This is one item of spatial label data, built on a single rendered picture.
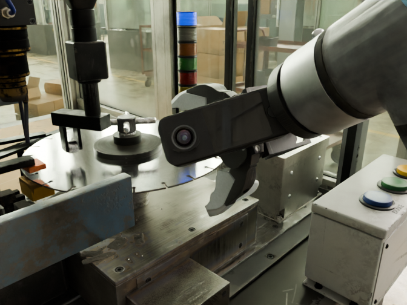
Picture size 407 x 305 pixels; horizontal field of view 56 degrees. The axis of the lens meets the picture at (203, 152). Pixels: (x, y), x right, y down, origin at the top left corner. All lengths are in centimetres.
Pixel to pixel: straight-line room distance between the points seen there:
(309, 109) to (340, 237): 33
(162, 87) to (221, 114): 92
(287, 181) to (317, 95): 50
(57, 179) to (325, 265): 41
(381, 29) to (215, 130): 15
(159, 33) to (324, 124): 97
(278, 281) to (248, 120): 39
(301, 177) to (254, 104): 50
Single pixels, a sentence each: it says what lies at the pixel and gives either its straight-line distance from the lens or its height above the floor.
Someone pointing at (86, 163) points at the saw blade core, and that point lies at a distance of 60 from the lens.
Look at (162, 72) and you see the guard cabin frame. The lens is 124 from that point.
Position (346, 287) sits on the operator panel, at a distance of 63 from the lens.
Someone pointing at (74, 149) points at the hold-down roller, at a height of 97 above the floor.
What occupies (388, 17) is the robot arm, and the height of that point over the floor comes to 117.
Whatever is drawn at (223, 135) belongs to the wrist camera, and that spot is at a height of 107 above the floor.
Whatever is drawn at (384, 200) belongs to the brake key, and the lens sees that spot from 61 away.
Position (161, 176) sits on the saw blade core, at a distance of 53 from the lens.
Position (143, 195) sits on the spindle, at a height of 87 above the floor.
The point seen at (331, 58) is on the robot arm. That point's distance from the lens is 28.
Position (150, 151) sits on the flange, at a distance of 60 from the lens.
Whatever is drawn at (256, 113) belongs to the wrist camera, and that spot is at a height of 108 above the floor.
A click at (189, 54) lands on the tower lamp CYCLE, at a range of 87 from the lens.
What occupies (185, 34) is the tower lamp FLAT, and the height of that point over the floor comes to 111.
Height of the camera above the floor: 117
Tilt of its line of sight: 21 degrees down
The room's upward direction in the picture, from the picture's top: straight up
